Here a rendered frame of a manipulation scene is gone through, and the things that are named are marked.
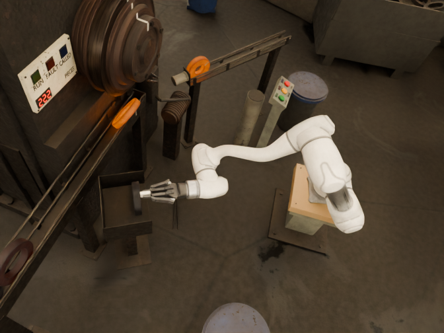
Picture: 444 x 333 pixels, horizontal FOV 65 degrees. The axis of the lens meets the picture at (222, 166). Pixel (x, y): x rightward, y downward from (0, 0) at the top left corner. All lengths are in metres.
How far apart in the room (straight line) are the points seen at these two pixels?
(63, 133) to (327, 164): 1.10
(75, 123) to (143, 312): 1.11
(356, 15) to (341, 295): 2.31
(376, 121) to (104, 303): 2.64
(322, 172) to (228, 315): 0.81
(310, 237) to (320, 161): 1.18
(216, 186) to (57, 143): 0.72
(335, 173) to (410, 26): 2.49
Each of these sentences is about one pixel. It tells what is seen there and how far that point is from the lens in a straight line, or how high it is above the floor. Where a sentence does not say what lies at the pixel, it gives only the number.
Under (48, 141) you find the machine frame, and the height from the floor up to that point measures 0.87.
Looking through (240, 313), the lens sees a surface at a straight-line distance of 1.77.
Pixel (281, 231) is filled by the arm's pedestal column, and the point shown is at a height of 0.02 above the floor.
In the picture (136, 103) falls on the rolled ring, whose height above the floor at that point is 0.82.
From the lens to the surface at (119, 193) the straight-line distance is 1.75.
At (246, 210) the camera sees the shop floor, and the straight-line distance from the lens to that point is 2.45.
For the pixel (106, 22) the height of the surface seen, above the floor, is 1.30.
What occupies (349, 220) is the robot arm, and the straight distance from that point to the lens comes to 1.92.
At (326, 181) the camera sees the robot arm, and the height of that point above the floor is 1.09.
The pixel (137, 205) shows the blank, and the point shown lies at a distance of 1.58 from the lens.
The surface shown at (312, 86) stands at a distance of 2.76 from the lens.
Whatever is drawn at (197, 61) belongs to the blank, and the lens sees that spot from 2.14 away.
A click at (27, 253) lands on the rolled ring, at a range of 1.65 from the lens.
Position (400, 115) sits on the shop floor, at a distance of 3.67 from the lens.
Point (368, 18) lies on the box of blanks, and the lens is 3.53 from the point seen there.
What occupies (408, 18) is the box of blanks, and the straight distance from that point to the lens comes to 3.63.
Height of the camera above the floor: 2.12
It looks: 55 degrees down
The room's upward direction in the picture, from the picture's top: 16 degrees clockwise
